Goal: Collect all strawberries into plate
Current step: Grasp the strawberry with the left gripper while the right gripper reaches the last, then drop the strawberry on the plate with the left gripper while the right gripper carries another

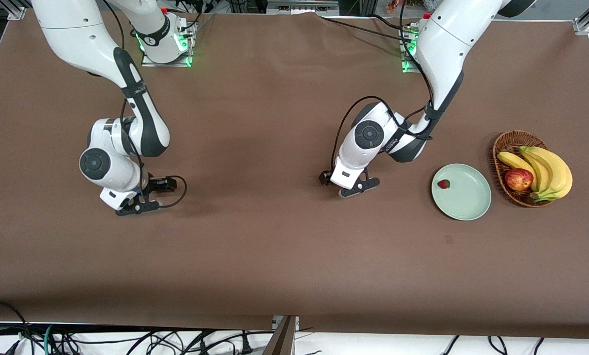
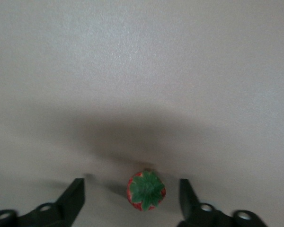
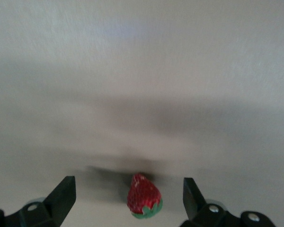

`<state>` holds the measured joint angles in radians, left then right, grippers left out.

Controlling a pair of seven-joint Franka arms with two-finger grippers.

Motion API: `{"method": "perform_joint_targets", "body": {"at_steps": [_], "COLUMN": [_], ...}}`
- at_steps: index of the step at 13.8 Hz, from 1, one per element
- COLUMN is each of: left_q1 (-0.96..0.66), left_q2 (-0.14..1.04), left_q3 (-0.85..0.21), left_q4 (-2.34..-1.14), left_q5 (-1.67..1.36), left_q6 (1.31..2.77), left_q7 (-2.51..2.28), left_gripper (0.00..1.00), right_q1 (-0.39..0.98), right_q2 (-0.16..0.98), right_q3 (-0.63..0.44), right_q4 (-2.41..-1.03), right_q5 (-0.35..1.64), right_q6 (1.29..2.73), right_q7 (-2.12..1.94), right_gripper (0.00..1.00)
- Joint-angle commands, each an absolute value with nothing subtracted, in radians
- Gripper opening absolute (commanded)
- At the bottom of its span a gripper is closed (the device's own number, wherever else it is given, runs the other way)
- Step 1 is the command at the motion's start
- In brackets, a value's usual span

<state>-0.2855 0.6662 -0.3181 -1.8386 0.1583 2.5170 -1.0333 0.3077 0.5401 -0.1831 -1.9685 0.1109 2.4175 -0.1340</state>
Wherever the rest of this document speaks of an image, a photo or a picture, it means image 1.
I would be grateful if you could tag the red strawberry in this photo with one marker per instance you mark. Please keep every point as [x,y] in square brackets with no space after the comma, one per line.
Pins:
[443,184]

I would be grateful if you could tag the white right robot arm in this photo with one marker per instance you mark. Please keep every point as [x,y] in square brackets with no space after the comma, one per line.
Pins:
[77,34]

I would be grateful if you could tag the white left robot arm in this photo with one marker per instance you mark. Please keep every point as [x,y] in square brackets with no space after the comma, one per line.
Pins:
[447,44]

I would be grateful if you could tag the pale green round plate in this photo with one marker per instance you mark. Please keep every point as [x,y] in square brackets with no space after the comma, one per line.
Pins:
[469,197]

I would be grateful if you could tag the brown table cover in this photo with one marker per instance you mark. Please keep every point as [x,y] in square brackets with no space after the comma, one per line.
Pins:
[275,148]

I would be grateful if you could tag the brown wicker basket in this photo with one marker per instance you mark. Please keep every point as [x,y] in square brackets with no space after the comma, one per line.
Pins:
[509,143]

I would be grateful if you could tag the red apple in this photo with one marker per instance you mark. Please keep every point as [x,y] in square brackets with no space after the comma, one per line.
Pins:
[519,180]

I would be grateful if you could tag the brown wooden board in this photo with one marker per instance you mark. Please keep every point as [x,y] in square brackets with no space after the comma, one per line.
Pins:
[282,340]

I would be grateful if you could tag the black power plug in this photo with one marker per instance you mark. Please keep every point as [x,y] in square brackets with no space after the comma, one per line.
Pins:
[246,345]

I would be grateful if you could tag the grey metal equipment box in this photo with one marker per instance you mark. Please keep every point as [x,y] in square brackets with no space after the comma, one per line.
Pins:
[302,6]

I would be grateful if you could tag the yellow banana bunch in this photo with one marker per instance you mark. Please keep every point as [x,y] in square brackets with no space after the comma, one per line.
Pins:
[553,170]

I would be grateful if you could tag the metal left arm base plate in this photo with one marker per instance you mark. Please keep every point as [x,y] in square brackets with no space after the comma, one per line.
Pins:
[406,68]

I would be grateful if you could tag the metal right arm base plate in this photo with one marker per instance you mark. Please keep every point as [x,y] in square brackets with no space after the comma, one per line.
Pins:
[166,64]

